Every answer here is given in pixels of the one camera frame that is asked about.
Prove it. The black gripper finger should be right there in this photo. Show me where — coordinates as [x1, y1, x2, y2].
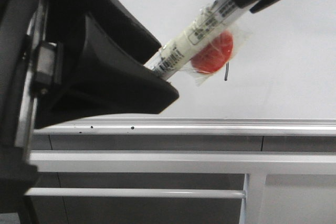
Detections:
[35, 13, 179, 129]
[48, 0, 161, 64]

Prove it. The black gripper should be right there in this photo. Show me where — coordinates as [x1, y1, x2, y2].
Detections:
[0, 0, 87, 224]

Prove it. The red round magnet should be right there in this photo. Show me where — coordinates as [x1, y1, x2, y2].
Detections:
[191, 30, 234, 74]

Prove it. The white black whiteboard marker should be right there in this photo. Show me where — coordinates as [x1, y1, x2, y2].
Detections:
[145, 0, 247, 80]

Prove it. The white round stand crossbar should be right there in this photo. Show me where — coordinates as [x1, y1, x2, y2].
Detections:
[25, 188, 246, 199]

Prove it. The black marker stroke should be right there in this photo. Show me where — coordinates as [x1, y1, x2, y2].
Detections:
[224, 62, 229, 81]

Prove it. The whiteboard with aluminium frame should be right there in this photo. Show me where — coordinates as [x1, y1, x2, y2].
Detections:
[40, 0, 335, 135]

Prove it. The white metal stand frame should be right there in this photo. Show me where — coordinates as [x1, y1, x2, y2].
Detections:
[29, 151, 335, 223]

